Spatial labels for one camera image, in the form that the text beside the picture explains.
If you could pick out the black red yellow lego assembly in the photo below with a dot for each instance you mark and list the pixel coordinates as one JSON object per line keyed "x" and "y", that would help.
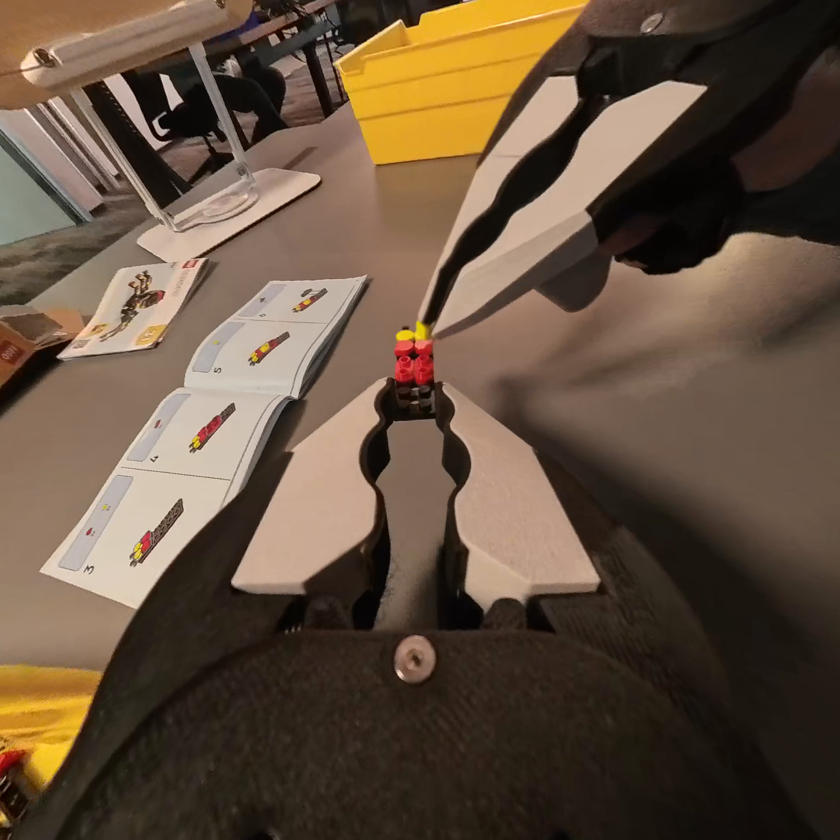
{"x": 413, "y": 371}

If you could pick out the black office chair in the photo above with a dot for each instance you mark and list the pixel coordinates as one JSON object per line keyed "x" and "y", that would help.
{"x": 216, "y": 98}

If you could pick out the cardboard lego box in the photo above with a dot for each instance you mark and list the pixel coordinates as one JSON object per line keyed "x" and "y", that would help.
{"x": 19, "y": 354}

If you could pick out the person's right hand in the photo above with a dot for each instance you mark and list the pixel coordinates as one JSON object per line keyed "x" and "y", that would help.
{"x": 787, "y": 131}

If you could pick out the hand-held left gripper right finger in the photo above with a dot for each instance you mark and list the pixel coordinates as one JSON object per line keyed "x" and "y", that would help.
{"x": 525, "y": 518}

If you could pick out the white picture-cover instruction booklet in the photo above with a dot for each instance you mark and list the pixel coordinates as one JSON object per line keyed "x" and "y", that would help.
{"x": 131, "y": 308}

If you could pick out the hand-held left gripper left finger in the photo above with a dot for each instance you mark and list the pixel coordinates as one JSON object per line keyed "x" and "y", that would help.
{"x": 308, "y": 518}

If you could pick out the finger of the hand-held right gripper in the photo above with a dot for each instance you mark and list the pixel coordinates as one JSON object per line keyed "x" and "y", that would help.
{"x": 525, "y": 262}
{"x": 505, "y": 144}

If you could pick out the small yellow lego piece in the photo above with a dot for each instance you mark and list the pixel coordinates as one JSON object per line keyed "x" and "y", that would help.
{"x": 424, "y": 329}

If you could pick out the yellow plastic bin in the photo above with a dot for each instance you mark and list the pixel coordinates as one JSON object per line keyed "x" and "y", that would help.
{"x": 426, "y": 98}
{"x": 39, "y": 709}

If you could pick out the dark office desk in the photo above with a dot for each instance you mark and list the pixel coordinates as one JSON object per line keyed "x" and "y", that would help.
{"x": 315, "y": 26}

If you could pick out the light blue instruction booklet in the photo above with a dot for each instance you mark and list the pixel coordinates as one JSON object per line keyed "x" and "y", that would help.
{"x": 216, "y": 426}

